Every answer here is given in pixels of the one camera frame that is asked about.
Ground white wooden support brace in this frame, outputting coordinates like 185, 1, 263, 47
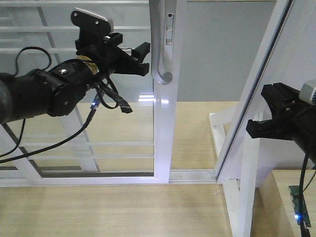
209, 106, 260, 237

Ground white door frame post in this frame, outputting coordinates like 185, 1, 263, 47
214, 0, 295, 183

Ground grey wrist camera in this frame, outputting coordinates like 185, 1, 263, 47
299, 79, 316, 106
71, 8, 114, 37

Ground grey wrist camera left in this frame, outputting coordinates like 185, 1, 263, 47
71, 8, 114, 37

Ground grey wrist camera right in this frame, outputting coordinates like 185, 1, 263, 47
299, 79, 316, 106

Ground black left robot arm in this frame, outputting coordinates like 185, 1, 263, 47
0, 30, 150, 124

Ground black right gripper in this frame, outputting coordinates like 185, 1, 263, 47
246, 83, 316, 148

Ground silver door handle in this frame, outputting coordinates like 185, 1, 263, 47
149, 0, 172, 85

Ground white framed sliding glass door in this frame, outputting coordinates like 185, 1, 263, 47
0, 0, 186, 187

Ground green circuit board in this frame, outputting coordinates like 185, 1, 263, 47
288, 185, 312, 228

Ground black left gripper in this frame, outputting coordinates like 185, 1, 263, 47
75, 32, 151, 77

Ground white door lock plate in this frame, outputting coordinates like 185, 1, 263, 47
163, 12, 175, 64

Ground aluminium floor door track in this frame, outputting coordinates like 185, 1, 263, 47
169, 169, 217, 184

